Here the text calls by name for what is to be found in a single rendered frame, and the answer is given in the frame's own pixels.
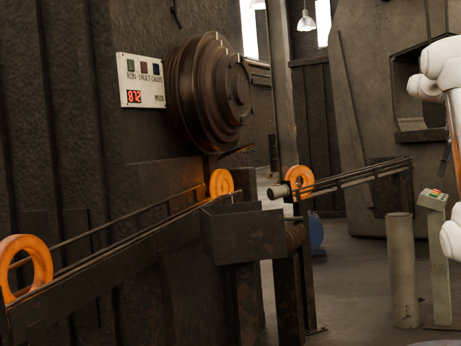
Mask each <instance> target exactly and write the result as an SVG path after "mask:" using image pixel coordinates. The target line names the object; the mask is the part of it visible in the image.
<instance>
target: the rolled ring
mask: <svg viewBox="0 0 461 346"><path fill-rule="evenodd" d="M21 249H23V250H25V251H27V252H28V253H29V255H30V256H31V258H32V261H33V263H34V281H33V284H32V287H31V289H30V290H29V292H30V291H32V290H34V289H36V288H38V287H40V286H42V285H44V284H46V283H48V282H50V281H52V280H53V273H54V269H53V262H52V258H51V254H50V252H49V249H48V248H47V246H46V244H45V243H44V242H43V241H42V240H41V239H40V238H38V237H36V236H35V235H31V234H15V235H11V236H9V237H7V238H5V239H4V240H2V241H1V242H0V286H1V287H2V291H3V298H4V302H5V304H6V303H8V302H10V301H12V300H14V299H16V298H15V297H14V295H13V294H12V293H11V291H10V289H9V285H8V268H9V265H10V262H11V260H12V258H13V257H14V255H15V254H16V253H17V252H18V251H20V250H21Z"/></svg>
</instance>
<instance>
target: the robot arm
mask: <svg viewBox="0 0 461 346"><path fill-rule="evenodd" d="M421 71H422V73H423V74H416V75H413V76H412V77H410V78H409V80H408V84H407V92H408V93H409V94H410V95H411V96H413V97H415V98H416V99H419V100H423V101H426V102H432V103H437V104H444V105H446V109H447V119H446V120H447V121H448V122H447V125H446V127H445V130H446V131H448V132H449V133H450V134H449V136H447V138H446V143H445V149H444V152H443V155H442V158H441V159H440V165H439V167H438V171H437V174H436V176H439V177H442V178H443V176H444V174H445V170H446V167H447V164H448V163H449V161H448V160H449V156H450V154H451V149H452V151H453V160H454V166H455V171H456V180H457V186H458V196H459V202H458V203H456V204H455V205H454V207H453V209H452V214H451V220H449V221H446V222H445V223H444V224H443V226H442V228H441V230H440V244H441V247H442V250H443V253H444V254H445V256H446V257H447V258H449V259H451V260H453V261H456V262H460V263H461V35H457V36H451V37H447V38H443V39H440V40H439V41H436V42H434V43H432V44H431V45H429V46H428V47H426V48H424V50H423V51H422V53H421Z"/></svg>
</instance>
